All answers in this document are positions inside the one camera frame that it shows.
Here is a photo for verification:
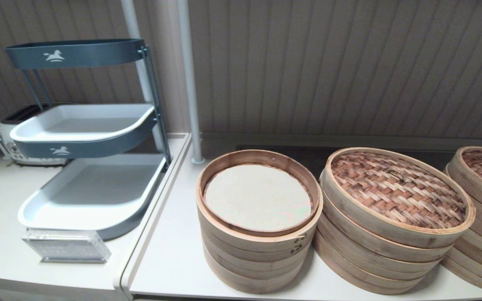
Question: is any white round steamer liner cloth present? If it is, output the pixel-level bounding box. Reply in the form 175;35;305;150
203;163;313;233

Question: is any black recessed cooktop panel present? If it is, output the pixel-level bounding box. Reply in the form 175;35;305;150
237;145;459;176

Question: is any white metal support pole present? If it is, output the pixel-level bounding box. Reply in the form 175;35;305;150
120;0;164;152
177;0;206;164

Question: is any dark grey white-lined rack tray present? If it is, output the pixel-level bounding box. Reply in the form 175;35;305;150
10;104;159;159
18;153;168;241
6;39;146;70

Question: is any clear acrylic warning sign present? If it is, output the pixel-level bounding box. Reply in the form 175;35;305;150
22;229;112;264

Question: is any white retro toaster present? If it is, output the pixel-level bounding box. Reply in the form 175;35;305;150
0;105;68;166

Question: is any dark grey metal rack frame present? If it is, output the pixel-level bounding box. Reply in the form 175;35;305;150
23;46;173;168

